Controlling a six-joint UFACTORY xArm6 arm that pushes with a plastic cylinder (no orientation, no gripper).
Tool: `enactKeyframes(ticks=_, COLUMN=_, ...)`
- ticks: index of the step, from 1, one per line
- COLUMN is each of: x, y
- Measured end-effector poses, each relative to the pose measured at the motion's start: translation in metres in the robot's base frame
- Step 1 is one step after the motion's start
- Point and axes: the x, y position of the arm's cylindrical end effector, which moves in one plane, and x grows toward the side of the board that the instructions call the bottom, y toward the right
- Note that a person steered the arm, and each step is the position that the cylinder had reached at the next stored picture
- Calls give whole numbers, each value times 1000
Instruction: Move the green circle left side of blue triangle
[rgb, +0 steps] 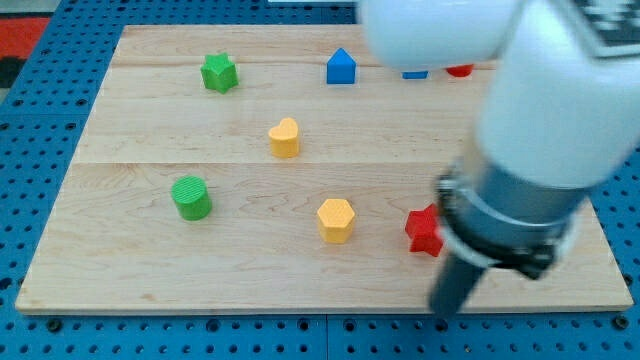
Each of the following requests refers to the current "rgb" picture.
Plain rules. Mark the blue block behind arm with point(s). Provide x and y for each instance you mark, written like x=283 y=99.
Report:
x=416 y=75

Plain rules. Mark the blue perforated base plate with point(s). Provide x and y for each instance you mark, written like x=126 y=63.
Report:
x=42 y=115

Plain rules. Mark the yellow hexagon block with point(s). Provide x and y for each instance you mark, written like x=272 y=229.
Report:
x=335 y=220

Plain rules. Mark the blue house-shaped block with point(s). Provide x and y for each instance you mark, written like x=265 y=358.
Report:
x=341 y=68

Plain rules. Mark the red star block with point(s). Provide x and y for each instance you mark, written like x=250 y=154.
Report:
x=422 y=228

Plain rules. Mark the green star block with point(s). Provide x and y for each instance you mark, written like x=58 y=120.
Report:
x=219 y=72

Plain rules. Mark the green cylinder block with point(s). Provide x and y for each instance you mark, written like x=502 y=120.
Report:
x=191 y=198

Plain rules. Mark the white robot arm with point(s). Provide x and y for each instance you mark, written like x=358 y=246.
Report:
x=563 y=110

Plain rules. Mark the yellow heart block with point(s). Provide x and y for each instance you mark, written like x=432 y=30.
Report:
x=284 y=139

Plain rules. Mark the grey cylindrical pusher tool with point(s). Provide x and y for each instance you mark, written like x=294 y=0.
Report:
x=490 y=218

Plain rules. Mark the red block behind arm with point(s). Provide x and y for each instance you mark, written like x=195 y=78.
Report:
x=460 y=71

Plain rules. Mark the wooden board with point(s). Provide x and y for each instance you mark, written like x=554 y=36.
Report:
x=115 y=244

